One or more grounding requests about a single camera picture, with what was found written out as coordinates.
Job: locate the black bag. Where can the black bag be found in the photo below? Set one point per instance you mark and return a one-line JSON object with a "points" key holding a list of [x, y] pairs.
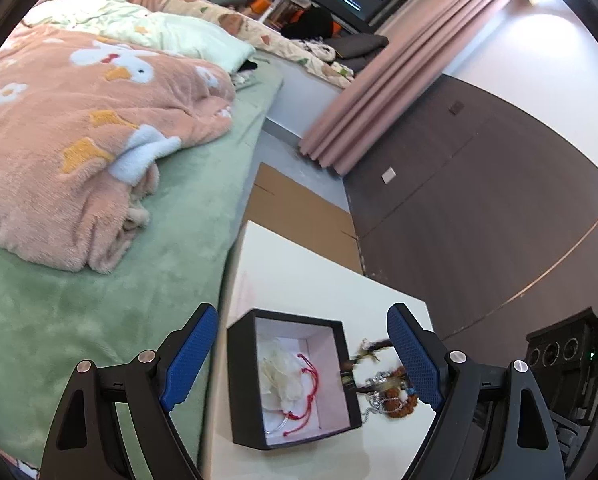
{"points": [[311, 22]]}

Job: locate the bear print window seat mattress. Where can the bear print window seat mattress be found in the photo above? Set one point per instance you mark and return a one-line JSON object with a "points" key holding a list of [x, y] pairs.
{"points": [[274, 40]]}

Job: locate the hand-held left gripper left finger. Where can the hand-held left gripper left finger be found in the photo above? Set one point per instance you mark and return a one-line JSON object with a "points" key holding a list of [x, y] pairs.
{"points": [[189, 360]]}

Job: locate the orange box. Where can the orange box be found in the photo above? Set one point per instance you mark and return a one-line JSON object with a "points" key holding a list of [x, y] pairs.
{"points": [[260, 7]]}

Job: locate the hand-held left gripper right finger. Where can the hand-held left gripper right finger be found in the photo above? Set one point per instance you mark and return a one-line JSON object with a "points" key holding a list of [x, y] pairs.
{"points": [[414, 355]]}

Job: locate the pink duck print blanket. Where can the pink duck print blanket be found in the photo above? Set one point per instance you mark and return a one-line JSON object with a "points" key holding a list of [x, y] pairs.
{"points": [[64, 135]]}

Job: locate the black and white cushion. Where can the black and white cushion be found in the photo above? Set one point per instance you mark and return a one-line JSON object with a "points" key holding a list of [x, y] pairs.
{"points": [[319, 51]]}

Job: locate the light green printed quilt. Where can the light green printed quilt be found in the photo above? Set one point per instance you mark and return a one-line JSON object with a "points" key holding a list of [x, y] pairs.
{"points": [[169, 27]]}

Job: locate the flat brown cardboard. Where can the flat brown cardboard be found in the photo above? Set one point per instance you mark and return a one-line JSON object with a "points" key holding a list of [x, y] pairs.
{"points": [[299, 210]]}

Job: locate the black jewelry box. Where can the black jewelry box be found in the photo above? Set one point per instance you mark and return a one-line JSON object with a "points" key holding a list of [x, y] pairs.
{"points": [[244, 385]]}

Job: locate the printed blue bed cover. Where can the printed blue bed cover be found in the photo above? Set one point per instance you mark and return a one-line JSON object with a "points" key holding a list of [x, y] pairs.
{"points": [[24, 466]]}

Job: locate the green bed sheet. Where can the green bed sheet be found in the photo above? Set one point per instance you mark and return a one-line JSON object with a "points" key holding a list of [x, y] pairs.
{"points": [[129, 300]]}

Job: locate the grey pillow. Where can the grey pillow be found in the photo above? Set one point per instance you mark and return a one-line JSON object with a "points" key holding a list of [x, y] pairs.
{"points": [[351, 63], [354, 44]]}

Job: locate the white wall socket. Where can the white wall socket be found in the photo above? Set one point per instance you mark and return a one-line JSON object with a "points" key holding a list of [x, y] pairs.
{"points": [[389, 175]]}

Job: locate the white side table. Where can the white side table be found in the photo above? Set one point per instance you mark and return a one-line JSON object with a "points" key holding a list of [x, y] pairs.
{"points": [[304, 280]]}

